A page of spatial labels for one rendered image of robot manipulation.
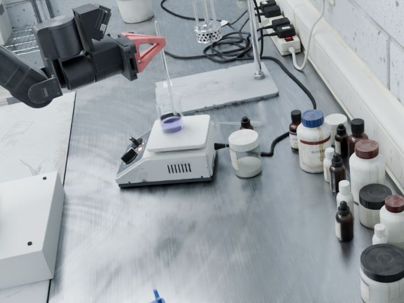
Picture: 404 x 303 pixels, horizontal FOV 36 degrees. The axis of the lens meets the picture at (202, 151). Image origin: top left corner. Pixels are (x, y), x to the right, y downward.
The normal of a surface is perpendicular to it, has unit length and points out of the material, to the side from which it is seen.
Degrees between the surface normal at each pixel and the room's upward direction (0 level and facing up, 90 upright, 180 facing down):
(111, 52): 90
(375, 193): 0
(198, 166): 90
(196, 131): 0
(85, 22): 90
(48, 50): 87
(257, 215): 0
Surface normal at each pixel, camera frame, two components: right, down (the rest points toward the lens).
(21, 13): 0.11, 0.51
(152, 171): -0.11, 0.54
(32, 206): -0.18, -0.86
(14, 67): 0.27, 0.20
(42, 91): 0.42, 0.37
